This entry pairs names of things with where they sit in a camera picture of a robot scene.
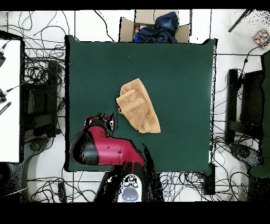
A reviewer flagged black ridged strip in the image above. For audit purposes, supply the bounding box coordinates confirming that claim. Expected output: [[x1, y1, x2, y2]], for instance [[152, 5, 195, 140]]
[[0, 101, 12, 116]]

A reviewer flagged long black floor cable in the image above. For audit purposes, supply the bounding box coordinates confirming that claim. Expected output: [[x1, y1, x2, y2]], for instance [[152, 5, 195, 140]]
[[93, 9, 115, 42]]

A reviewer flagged blue denim garment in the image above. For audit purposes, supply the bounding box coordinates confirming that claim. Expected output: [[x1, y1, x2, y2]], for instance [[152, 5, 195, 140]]
[[155, 11, 179, 34]]

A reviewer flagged dark thin rod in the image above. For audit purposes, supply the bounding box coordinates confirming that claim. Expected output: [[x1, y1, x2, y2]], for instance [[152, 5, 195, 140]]
[[227, 9, 253, 33]]

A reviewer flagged black metal stand frame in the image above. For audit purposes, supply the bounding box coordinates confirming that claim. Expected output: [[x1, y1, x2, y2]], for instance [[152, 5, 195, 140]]
[[22, 61, 62, 138], [225, 68, 265, 144]]

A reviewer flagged black power strip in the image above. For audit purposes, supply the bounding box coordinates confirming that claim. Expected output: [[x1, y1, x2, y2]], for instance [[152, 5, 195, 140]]
[[57, 181, 67, 202]]

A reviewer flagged green covered side table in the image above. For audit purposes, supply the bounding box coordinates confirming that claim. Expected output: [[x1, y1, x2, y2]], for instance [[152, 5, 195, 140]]
[[248, 50, 270, 178]]

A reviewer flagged navy crumpled garment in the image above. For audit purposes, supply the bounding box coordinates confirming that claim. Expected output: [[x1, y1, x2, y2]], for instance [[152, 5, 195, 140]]
[[133, 24, 178, 43]]

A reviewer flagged tan terry towel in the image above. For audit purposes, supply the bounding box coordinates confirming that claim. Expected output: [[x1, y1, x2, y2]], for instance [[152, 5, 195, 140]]
[[115, 78, 161, 134]]

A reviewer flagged multicolour patterned item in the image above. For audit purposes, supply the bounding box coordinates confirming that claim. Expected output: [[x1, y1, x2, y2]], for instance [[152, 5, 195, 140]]
[[253, 28, 270, 48]]

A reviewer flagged black connector with cable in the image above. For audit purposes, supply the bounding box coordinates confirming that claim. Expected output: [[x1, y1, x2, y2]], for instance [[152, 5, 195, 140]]
[[0, 83, 25, 104]]

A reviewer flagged dark green table cloth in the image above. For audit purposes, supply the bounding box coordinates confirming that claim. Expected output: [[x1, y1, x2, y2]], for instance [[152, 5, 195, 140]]
[[64, 34, 218, 173]]

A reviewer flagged brown cardboard box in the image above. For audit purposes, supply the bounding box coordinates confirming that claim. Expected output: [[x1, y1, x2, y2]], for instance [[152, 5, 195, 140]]
[[119, 9, 191, 44]]

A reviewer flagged white side table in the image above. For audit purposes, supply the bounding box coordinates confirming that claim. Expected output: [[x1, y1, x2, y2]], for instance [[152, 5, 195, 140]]
[[0, 39, 22, 163]]

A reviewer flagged black device with cable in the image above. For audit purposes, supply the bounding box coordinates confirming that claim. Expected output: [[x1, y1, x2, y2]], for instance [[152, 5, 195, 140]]
[[0, 40, 11, 68]]

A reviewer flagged black cable tangle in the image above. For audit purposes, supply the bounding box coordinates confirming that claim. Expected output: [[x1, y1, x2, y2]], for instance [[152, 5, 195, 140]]
[[17, 10, 70, 136], [160, 171, 249, 201], [27, 166, 100, 202]]

